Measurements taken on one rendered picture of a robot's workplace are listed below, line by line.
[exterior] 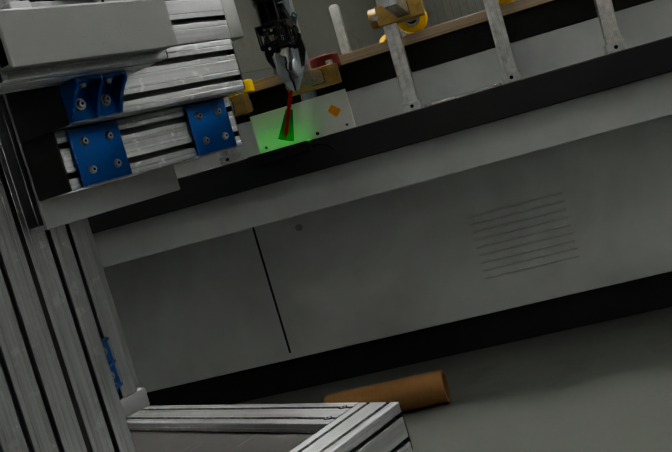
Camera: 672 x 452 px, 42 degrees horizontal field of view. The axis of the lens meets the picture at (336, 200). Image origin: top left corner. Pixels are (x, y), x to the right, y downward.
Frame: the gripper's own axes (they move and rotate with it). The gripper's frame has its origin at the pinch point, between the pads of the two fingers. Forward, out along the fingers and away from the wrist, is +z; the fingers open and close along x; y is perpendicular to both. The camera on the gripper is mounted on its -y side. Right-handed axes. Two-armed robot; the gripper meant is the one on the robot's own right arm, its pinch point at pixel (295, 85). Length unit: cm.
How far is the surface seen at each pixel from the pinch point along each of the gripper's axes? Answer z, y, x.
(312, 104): 4.0, -26.3, -3.2
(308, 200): 27.5, -28.8, -11.8
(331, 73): -2.0, -26.3, 3.7
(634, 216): 56, -49, 68
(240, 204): 23.7, -28.8, -29.9
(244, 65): -110, -940, -276
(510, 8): -6, -46, 51
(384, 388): 75, -12, -2
